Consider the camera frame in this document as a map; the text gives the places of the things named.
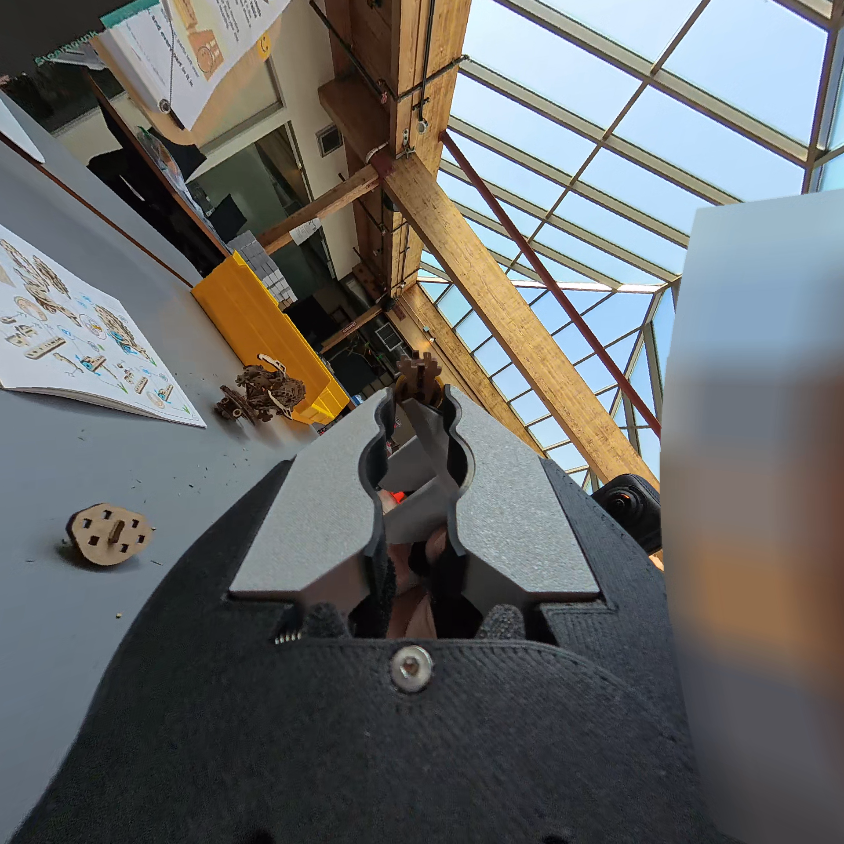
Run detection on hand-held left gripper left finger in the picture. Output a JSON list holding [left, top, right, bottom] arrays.
[[229, 388, 397, 617]]

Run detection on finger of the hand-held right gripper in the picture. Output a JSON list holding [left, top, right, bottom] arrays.
[[379, 437, 457, 543], [399, 396, 462, 497]]

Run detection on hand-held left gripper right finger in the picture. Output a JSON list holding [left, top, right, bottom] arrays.
[[447, 384, 602, 613]]

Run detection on small wooden gear assembly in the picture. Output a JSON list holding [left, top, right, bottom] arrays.
[[397, 351, 444, 404]]

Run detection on grey desk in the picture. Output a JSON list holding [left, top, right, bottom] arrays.
[[0, 92, 390, 844]]

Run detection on person's right hand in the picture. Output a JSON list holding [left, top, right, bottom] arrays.
[[386, 527, 451, 639]]

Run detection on wooden mechanical model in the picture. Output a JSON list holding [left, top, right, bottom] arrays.
[[234, 354, 308, 423]]

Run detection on wooden roof beam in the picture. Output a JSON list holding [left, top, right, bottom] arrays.
[[316, 0, 662, 492]]

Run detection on yellow plastic bin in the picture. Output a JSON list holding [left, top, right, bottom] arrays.
[[191, 251, 350, 426]]

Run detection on red metal pipe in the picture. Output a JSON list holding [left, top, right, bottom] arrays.
[[439, 130, 663, 439]]

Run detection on slotted wooden disc piece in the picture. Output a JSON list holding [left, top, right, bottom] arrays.
[[65, 503, 156, 568]]

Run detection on stack of white boxes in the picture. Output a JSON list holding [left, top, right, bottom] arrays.
[[227, 231, 299, 309]]

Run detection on illustrated instruction booklet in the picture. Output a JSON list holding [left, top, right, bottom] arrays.
[[0, 224, 208, 429]]

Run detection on hanging printed poster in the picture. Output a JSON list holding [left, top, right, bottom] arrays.
[[99, 0, 292, 131]]

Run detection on white flat object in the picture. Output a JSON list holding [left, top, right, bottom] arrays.
[[0, 99, 46, 164]]

